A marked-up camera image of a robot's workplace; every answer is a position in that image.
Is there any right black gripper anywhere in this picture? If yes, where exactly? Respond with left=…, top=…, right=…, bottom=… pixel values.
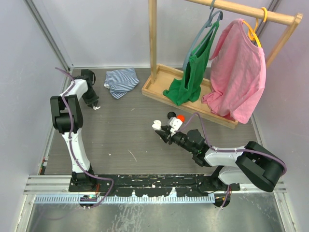
left=155, top=125, right=196, bottom=154

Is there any white earbud case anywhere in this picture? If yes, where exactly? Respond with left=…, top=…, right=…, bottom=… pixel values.
left=152, top=120, right=162, bottom=131

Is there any black earbud charging case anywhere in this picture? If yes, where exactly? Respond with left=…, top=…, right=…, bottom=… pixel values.
left=167, top=111, right=176, bottom=119

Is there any orange earbud case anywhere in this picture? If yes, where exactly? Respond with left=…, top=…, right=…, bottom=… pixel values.
left=177, top=115, right=185, bottom=122

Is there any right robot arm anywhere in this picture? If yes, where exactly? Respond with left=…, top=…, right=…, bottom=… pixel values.
left=152, top=125, right=287, bottom=192

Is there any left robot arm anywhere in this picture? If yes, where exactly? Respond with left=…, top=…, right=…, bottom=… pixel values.
left=50, top=69, right=99, bottom=191

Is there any blue striped folded cloth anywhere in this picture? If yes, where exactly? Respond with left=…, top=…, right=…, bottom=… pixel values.
left=104, top=68, right=140, bottom=100

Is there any green tank top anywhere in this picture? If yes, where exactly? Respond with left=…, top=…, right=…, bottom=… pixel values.
left=163, top=22, right=220, bottom=106

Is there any wooden clothes rack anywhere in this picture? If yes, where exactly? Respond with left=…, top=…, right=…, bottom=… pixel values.
left=142, top=0, right=303, bottom=129

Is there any pink t-shirt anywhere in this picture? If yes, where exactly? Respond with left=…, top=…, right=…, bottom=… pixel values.
left=201, top=18, right=266, bottom=124

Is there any blue clothes hanger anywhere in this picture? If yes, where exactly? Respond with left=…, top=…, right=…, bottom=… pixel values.
left=183, top=0, right=224, bottom=73

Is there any yellow clothes hanger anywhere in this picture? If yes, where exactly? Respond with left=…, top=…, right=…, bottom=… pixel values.
left=242, top=7, right=267, bottom=48

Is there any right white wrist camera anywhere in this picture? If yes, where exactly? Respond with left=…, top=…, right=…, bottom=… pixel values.
left=168, top=117, right=183, bottom=133

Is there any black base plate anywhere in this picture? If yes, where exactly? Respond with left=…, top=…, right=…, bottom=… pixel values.
left=69, top=174, right=227, bottom=197

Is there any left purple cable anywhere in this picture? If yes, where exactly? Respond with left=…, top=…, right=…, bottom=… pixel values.
left=55, top=67, right=115, bottom=209

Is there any aluminium rail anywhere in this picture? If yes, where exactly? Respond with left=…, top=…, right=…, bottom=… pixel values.
left=24, top=175, right=287, bottom=194

